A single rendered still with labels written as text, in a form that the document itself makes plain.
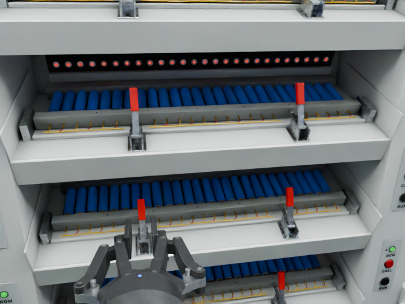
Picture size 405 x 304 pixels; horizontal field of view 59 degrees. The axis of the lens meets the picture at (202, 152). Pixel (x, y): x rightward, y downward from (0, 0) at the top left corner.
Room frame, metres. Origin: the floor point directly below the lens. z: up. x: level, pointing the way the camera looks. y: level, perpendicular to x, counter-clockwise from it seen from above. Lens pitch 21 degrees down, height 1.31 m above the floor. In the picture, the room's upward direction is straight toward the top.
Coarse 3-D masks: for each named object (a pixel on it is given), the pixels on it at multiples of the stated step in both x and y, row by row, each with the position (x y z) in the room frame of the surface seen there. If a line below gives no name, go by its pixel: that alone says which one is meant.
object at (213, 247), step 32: (352, 192) 0.65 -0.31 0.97; (32, 224) 0.50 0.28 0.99; (160, 224) 0.57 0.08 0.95; (192, 224) 0.57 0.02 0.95; (256, 224) 0.58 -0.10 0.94; (320, 224) 0.59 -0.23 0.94; (352, 224) 0.59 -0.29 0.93; (32, 256) 0.47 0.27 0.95; (64, 256) 0.49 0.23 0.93; (192, 256) 0.51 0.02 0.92; (224, 256) 0.53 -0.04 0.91; (256, 256) 0.54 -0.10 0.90; (288, 256) 0.56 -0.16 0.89
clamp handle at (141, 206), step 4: (140, 200) 0.53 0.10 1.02; (144, 200) 0.53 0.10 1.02; (140, 204) 0.53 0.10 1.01; (144, 204) 0.53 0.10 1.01; (140, 208) 0.53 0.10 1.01; (144, 208) 0.53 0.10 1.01; (140, 212) 0.52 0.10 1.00; (144, 212) 0.52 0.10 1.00; (140, 216) 0.52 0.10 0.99; (144, 216) 0.52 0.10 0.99; (140, 220) 0.52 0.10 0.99; (144, 220) 0.52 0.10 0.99; (140, 224) 0.52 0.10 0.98; (144, 224) 0.52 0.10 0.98; (140, 228) 0.52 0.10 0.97; (144, 228) 0.52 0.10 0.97; (140, 232) 0.52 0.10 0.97; (144, 232) 0.52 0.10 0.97; (140, 236) 0.51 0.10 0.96; (144, 236) 0.51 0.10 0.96; (140, 240) 0.51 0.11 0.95
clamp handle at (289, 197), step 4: (288, 188) 0.58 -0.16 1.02; (292, 188) 0.58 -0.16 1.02; (288, 192) 0.57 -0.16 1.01; (292, 192) 0.57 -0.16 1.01; (288, 196) 0.57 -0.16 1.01; (292, 196) 0.57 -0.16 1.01; (288, 200) 0.57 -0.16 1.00; (292, 200) 0.57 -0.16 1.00; (288, 204) 0.57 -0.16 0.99; (292, 204) 0.57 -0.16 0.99; (288, 208) 0.57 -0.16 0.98; (292, 208) 0.57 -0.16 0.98; (288, 212) 0.56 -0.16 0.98; (292, 212) 0.57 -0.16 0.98; (288, 216) 0.56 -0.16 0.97; (292, 216) 0.56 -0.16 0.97; (288, 220) 0.56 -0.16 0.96; (292, 220) 0.56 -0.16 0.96; (288, 224) 0.56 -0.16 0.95; (292, 224) 0.56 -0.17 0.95
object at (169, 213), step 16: (336, 192) 0.64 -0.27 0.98; (160, 208) 0.58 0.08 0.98; (176, 208) 0.58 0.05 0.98; (192, 208) 0.58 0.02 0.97; (208, 208) 0.58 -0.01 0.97; (224, 208) 0.59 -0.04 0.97; (240, 208) 0.59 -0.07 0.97; (256, 208) 0.60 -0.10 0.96; (272, 208) 0.61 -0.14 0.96; (336, 208) 0.62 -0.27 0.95; (64, 224) 0.54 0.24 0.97; (80, 224) 0.54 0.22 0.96; (96, 224) 0.55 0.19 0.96; (112, 224) 0.56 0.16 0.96
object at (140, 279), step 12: (120, 276) 0.29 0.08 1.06; (132, 276) 0.25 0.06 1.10; (144, 276) 0.25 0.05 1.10; (156, 276) 0.25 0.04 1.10; (168, 276) 0.29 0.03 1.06; (108, 288) 0.25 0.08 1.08; (120, 288) 0.24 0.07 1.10; (132, 288) 0.23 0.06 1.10; (144, 288) 0.23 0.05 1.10; (156, 288) 0.23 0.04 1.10; (168, 288) 0.24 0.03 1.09; (180, 288) 0.27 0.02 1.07; (108, 300) 0.23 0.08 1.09
